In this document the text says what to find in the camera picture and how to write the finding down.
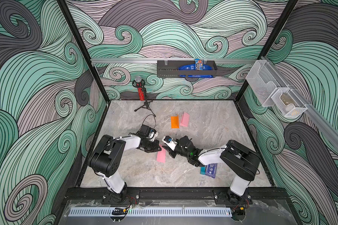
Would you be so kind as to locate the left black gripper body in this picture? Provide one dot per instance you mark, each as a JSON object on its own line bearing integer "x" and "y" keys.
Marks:
{"x": 150, "y": 146}

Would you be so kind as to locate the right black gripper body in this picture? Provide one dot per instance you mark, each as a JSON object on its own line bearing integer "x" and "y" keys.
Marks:
{"x": 179, "y": 150}

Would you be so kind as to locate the pink paper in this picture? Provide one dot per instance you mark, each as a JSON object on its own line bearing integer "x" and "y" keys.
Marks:
{"x": 185, "y": 120}
{"x": 161, "y": 156}

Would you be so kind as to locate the orange square paper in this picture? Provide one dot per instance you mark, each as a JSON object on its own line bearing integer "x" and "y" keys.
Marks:
{"x": 175, "y": 122}

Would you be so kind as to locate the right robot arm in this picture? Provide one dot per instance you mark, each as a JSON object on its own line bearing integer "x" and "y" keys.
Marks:
{"x": 243, "y": 161}

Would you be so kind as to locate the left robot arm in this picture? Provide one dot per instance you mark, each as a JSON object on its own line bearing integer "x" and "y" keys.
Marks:
{"x": 106, "y": 157}

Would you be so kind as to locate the blue card box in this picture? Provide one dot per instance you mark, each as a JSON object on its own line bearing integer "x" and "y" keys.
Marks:
{"x": 210, "y": 170}

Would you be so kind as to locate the microphone on tripod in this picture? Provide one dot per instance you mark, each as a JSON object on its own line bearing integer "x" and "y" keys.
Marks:
{"x": 139, "y": 83}

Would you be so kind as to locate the blue snack packet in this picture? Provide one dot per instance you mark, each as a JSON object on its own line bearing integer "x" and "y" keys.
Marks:
{"x": 198, "y": 65}

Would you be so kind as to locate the large clear plastic bin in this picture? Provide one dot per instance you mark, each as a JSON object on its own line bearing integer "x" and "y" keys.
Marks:
{"x": 261, "y": 79}

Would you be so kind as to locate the small clear plastic bin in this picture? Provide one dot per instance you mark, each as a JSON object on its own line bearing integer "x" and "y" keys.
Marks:
{"x": 289, "y": 104}

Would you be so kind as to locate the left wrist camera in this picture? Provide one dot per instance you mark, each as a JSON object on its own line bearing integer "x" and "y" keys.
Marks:
{"x": 153, "y": 134}

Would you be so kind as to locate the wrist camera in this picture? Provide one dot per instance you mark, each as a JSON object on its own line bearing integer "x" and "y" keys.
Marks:
{"x": 169, "y": 143}
{"x": 153, "y": 134}

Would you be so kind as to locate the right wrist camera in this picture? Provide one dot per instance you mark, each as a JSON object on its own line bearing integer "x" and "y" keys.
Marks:
{"x": 169, "y": 143}

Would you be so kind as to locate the black wall shelf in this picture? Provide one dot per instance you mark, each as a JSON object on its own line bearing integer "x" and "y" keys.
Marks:
{"x": 170, "y": 69}

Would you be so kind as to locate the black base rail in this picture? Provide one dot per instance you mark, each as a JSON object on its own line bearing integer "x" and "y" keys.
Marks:
{"x": 175, "y": 193}

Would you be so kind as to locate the white slotted cable duct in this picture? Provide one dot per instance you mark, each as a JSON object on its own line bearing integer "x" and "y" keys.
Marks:
{"x": 153, "y": 212}

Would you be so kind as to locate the aluminium rail back wall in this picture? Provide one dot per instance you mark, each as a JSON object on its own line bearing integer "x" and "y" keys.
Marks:
{"x": 155, "y": 60}

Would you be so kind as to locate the aluminium rail wall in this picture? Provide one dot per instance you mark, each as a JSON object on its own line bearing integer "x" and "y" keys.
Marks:
{"x": 155, "y": 60}
{"x": 330, "y": 133}

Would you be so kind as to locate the aluminium rail right wall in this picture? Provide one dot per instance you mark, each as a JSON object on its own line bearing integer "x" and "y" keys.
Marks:
{"x": 330, "y": 133}

